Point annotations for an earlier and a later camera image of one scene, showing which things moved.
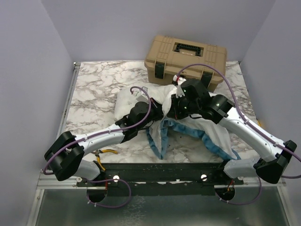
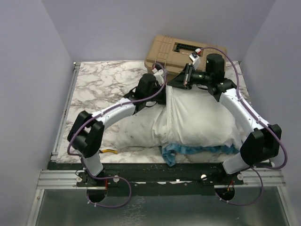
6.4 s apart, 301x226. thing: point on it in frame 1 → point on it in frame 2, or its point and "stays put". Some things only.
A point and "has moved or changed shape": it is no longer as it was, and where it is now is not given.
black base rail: [162, 179] stays put
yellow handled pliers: [98, 152] stays put
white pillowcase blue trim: [214, 133] has moved or changed shape
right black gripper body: [182, 108] → [201, 77]
